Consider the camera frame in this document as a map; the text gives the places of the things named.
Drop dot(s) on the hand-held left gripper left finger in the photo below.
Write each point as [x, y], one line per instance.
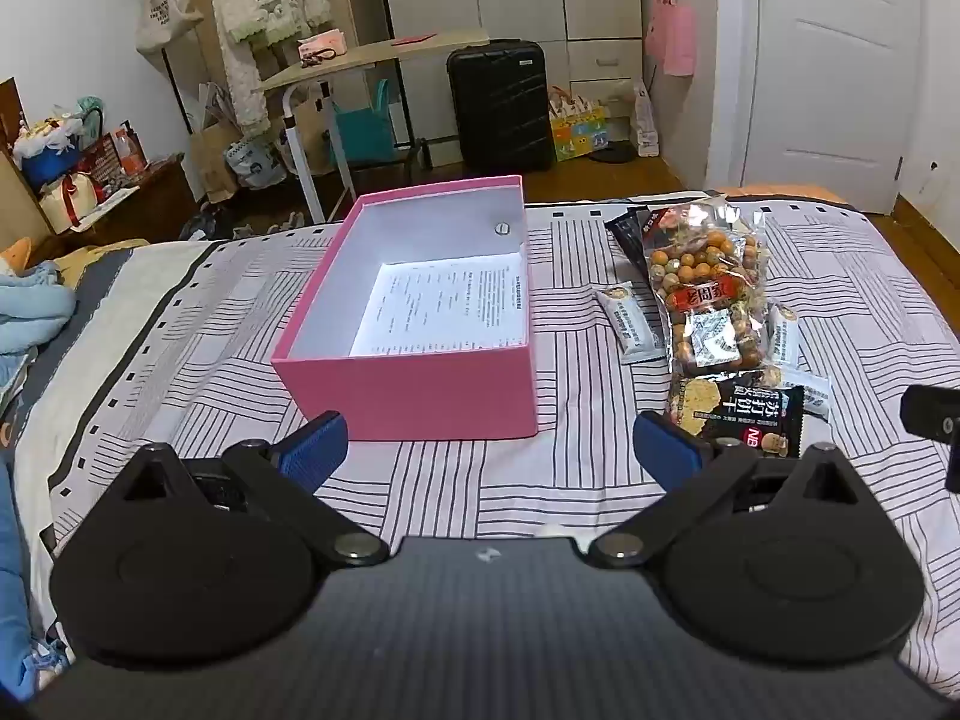
[311, 450]

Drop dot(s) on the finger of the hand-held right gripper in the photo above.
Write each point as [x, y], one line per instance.
[930, 409]

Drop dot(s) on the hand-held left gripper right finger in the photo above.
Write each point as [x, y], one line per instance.
[667, 450]

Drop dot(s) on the black cracker packet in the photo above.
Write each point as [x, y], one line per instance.
[742, 412]
[626, 236]

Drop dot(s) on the pink cardboard box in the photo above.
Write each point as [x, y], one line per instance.
[405, 397]

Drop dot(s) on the clear bag of coated nuts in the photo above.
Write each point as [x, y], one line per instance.
[705, 270]

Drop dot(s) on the striped bed sheet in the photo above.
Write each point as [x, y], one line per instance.
[225, 360]

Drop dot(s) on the printed paper sheet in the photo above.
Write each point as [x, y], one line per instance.
[450, 304]

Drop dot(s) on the white printed bag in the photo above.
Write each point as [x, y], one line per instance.
[255, 163]

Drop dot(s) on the low wooden cabinet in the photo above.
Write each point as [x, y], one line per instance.
[150, 199]

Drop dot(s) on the black round floor base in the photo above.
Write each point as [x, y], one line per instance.
[611, 156]

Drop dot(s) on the brown paper bag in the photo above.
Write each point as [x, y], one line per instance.
[210, 165]

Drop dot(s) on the light blue blanket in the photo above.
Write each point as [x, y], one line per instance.
[30, 315]

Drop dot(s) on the blue cloth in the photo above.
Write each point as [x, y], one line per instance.
[15, 585]

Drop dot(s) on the teal shopping bag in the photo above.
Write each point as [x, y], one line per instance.
[364, 127]

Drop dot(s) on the white plastic bag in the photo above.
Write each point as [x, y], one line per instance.
[645, 124]

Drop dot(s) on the colourful gift bag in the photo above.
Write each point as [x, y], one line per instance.
[577, 131]

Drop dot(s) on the white box with red ribbon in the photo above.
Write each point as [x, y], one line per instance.
[71, 202]

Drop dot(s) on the white door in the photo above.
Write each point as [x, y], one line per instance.
[832, 75]

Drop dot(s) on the black coat rack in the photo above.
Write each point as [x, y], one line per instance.
[174, 97]

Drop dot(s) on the black suitcase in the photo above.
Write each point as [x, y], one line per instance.
[501, 105]

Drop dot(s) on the brown cardboard sheet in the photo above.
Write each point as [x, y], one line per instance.
[11, 187]

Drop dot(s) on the wooden folding table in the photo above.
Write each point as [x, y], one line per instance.
[375, 56]

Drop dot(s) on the pink pouch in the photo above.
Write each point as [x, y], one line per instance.
[322, 46]

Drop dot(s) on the pink hanging bag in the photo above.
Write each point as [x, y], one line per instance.
[673, 37]

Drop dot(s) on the red notebook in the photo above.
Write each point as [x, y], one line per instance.
[412, 40]

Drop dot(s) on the white lace garment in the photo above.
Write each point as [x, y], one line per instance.
[262, 7]

